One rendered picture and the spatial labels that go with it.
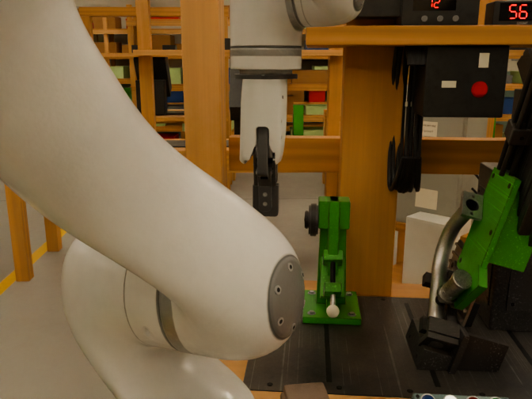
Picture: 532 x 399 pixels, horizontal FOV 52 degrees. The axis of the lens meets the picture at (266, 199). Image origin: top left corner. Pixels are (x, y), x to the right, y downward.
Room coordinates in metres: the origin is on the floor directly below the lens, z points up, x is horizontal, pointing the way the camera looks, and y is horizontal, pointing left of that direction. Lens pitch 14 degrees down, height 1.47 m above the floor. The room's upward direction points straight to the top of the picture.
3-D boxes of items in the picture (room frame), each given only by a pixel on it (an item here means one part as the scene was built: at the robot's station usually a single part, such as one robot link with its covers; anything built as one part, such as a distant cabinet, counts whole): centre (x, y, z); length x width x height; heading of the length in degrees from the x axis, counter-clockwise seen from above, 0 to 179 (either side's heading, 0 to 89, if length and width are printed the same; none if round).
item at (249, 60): (0.67, 0.00, 1.47); 0.09 x 0.08 x 0.03; 175
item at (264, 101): (0.67, 0.00, 1.41); 0.10 x 0.07 x 0.11; 175
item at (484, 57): (1.24, -0.43, 1.42); 0.17 x 0.12 x 0.15; 85
